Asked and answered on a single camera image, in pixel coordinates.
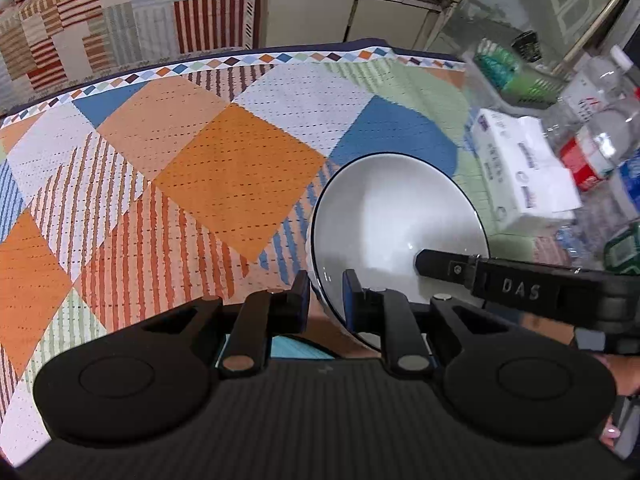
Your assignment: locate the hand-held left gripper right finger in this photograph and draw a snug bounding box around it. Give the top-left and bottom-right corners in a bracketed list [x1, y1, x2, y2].
[341, 269, 512, 380]

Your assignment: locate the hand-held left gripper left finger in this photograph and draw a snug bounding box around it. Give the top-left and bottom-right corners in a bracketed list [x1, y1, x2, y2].
[107, 270, 312, 380]

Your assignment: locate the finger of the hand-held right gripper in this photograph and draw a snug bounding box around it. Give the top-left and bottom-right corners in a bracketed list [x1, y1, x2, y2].
[414, 247, 608, 319]

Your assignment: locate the white dark-rimmed bowl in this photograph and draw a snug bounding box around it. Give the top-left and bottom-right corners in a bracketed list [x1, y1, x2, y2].
[306, 152, 491, 353]

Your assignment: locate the person's right hand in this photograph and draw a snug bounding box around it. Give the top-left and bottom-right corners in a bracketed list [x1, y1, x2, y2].
[592, 352, 640, 453]

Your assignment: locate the white tissue pack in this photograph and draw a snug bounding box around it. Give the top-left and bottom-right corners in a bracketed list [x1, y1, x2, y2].
[469, 107, 584, 234]

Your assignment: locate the blue label water bottle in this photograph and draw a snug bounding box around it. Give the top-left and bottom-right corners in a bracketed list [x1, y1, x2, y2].
[612, 149, 640, 222]

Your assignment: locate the patchwork checkered tablecloth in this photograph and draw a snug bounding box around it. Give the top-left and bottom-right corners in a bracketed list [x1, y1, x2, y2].
[0, 37, 601, 468]

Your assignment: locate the green plastic basket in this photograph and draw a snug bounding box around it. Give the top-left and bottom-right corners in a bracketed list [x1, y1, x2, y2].
[472, 40, 567, 109]

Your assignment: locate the clear plastic bottle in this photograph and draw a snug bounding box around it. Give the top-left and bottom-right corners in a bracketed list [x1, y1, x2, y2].
[562, 44, 640, 123]

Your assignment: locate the white kitchen cabinet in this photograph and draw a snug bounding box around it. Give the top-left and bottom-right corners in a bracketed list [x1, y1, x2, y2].
[259, 0, 447, 54]

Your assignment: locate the striped patchwork cabinet cloth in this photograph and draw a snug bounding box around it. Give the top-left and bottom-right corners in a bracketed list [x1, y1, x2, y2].
[0, 0, 259, 117]

